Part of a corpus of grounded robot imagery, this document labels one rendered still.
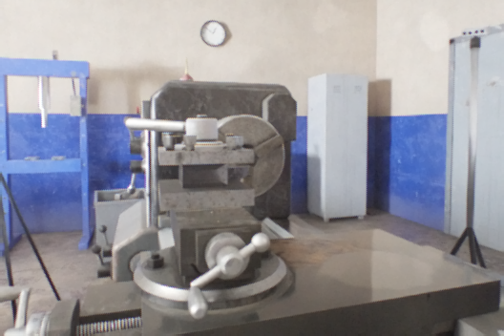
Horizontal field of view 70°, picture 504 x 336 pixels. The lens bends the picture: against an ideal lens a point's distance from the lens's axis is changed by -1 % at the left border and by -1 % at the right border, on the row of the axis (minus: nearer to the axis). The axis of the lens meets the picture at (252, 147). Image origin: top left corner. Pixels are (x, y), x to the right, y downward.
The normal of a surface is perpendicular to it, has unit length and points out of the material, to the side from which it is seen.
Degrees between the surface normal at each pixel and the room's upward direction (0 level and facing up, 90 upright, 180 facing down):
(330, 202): 90
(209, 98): 90
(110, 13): 90
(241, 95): 90
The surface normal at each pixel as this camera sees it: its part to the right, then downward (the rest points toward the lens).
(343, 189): 0.30, 0.05
